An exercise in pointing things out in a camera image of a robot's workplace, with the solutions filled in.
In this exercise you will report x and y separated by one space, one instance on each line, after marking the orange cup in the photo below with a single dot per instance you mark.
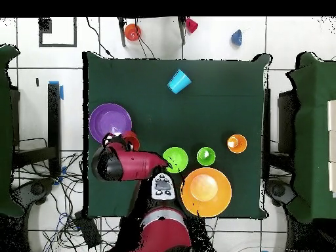
134 139

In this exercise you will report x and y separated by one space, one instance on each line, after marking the light blue cup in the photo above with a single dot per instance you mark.
179 81

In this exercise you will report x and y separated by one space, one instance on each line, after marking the orange bowl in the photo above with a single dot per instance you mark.
132 32

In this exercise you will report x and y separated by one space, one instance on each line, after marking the blue bowl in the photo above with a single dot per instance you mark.
236 38

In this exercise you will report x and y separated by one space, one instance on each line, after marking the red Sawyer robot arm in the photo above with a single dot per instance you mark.
136 165

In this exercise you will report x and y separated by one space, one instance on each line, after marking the green bowl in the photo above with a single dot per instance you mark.
178 157

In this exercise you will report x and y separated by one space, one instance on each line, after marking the green cup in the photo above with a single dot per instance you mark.
203 160

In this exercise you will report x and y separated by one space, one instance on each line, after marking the dark green tablecloth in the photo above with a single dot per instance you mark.
210 105

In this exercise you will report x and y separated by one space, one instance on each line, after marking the large yellow bowl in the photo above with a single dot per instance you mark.
206 191

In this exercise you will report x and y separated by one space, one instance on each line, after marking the purple bowl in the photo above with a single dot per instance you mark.
105 118

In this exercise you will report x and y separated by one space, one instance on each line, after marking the yellow cup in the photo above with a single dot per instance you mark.
240 145

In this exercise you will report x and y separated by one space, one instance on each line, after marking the thin black bar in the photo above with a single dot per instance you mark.
267 118

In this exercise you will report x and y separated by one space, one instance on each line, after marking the black stand leg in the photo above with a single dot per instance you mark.
122 34
182 34

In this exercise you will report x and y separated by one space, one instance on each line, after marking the long black beam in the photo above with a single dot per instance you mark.
53 118

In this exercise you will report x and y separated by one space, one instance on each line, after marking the red cup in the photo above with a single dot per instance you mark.
192 25

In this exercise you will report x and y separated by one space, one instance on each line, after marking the gray black machine base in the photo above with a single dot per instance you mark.
278 190
36 189

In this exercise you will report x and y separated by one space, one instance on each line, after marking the black power box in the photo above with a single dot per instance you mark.
88 231

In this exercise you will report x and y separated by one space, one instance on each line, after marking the short black beam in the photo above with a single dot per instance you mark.
34 156

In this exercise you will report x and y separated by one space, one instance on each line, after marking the green cloth side table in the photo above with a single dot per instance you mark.
312 131
6 131

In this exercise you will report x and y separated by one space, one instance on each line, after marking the white boxes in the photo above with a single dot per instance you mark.
332 147

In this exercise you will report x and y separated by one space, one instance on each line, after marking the black square frame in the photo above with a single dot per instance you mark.
74 34

